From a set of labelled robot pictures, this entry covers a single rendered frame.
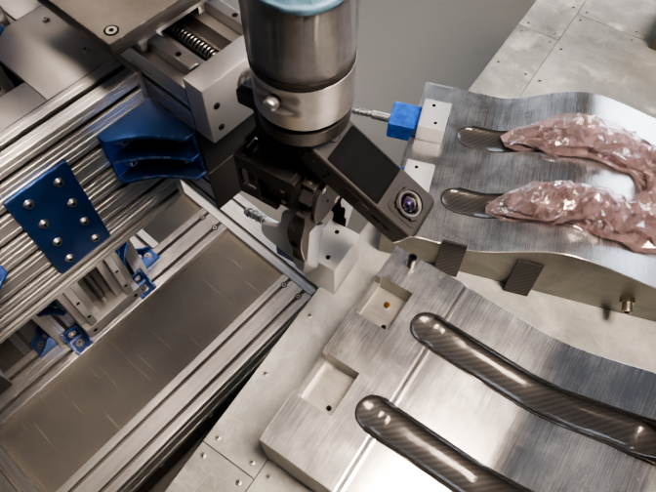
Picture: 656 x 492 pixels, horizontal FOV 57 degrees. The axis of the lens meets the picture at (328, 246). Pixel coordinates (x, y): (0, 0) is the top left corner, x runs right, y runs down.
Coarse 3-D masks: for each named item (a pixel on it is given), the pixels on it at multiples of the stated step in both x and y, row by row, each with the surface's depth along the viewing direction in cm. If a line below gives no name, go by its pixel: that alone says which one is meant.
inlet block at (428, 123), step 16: (352, 112) 83; (368, 112) 83; (384, 112) 83; (400, 112) 81; (416, 112) 81; (432, 112) 80; (448, 112) 80; (400, 128) 81; (416, 128) 80; (432, 128) 78
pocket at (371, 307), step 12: (372, 288) 67; (384, 288) 69; (396, 288) 67; (372, 300) 68; (384, 300) 68; (396, 300) 68; (360, 312) 66; (372, 312) 67; (384, 312) 67; (396, 312) 67; (384, 324) 66
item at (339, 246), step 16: (336, 224) 62; (320, 240) 61; (336, 240) 61; (352, 240) 61; (288, 256) 63; (320, 256) 60; (336, 256) 60; (352, 256) 63; (320, 272) 61; (336, 272) 60; (336, 288) 63
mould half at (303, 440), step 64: (448, 320) 64; (512, 320) 64; (384, 384) 60; (448, 384) 61; (576, 384) 60; (640, 384) 57; (320, 448) 57; (384, 448) 57; (512, 448) 58; (576, 448) 56
